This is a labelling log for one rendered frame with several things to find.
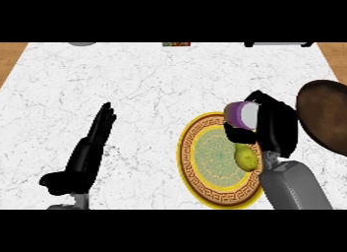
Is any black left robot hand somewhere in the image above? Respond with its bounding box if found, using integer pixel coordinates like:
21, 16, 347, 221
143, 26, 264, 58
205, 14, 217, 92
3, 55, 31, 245
38, 101, 118, 197

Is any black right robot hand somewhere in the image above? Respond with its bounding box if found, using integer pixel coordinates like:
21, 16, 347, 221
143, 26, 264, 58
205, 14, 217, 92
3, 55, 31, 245
221, 90, 300, 158

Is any purple can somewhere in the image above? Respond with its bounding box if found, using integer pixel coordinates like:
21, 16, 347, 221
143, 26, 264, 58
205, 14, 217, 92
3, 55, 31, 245
221, 100, 261, 132

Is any dark brown pan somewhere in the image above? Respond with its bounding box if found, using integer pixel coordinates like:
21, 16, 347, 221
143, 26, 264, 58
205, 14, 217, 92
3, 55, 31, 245
295, 79, 347, 167

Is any yellow patterned plate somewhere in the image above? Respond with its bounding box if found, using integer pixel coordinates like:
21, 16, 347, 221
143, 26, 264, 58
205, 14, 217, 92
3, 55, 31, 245
176, 111, 266, 210

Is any yellow-green pear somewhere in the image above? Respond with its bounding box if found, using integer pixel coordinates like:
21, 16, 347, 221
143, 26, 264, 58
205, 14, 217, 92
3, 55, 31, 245
233, 143, 260, 172

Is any black and white appliance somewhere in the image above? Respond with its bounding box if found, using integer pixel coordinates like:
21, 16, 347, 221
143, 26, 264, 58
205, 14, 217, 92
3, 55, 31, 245
242, 41, 314, 48

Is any red and green box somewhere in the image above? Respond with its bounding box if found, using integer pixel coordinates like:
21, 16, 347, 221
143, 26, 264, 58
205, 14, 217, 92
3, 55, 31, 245
161, 41, 192, 47

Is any grey round object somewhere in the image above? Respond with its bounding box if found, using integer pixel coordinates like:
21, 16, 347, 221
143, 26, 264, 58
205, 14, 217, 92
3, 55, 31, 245
66, 41, 99, 47

